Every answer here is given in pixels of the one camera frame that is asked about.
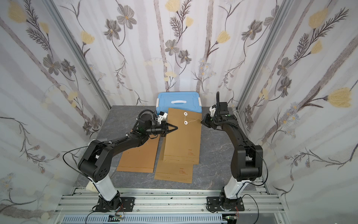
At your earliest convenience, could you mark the kraft file bag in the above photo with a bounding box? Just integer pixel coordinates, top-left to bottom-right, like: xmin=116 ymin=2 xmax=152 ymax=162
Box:
xmin=154 ymin=138 xmax=194 ymax=184
xmin=163 ymin=108 xmax=202 ymax=165
xmin=116 ymin=135 xmax=160 ymax=173

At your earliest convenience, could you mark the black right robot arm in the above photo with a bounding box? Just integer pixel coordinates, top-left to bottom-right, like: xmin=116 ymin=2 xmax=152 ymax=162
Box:
xmin=201 ymin=101 xmax=264 ymax=212

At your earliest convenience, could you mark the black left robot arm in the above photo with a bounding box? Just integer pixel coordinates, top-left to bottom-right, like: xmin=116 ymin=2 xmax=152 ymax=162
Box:
xmin=77 ymin=109 xmax=178 ymax=212

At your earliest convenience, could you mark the clear plastic bag white card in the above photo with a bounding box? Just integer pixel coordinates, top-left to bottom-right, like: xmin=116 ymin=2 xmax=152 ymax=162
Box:
xmin=87 ymin=139 xmax=108 ymax=147

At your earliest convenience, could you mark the blue lidded storage box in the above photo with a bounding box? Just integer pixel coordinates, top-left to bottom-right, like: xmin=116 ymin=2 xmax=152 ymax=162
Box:
xmin=156 ymin=91 xmax=202 ymax=114

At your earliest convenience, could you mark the crumpled white foam piece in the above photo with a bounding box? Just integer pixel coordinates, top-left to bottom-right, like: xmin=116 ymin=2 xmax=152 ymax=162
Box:
xmin=85 ymin=182 xmax=98 ymax=193

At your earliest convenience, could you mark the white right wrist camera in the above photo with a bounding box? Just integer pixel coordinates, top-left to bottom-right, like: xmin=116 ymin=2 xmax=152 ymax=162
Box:
xmin=209 ymin=105 xmax=217 ymax=117

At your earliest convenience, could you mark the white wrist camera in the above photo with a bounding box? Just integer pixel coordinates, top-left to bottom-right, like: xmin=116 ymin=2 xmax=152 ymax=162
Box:
xmin=209 ymin=105 xmax=217 ymax=117
xmin=157 ymin=112 xmax=168 ymax=124

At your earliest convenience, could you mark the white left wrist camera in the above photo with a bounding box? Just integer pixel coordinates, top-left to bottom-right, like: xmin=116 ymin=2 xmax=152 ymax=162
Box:
xmin=157 ymin=112 xmax=168 ymax=124

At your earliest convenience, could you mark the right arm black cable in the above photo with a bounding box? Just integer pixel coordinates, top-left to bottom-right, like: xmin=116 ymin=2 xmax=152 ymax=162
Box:
xmin=240 ymin=153 xmax=269 ymax=224

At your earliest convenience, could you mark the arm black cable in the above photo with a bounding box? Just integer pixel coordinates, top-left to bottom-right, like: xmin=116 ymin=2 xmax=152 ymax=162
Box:
xmin=62 ymin=145 xmax=93 ymax=180
xmin=240 ymin=153 xmax=269 ymax=224

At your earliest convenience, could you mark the white slotted cable duct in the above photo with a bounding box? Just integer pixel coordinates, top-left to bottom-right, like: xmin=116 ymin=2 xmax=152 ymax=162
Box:
xmin=60 ymin=214 xmax=227 ymax=224

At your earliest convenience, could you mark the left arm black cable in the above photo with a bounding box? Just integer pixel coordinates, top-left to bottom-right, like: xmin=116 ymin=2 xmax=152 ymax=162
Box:
xmin=62 ymin=145 xmax=93 ymax=180

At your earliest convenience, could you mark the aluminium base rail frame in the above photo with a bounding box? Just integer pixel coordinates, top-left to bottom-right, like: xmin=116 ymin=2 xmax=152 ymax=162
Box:
xmin=50 ymin=188 xmax=289 ymax=224

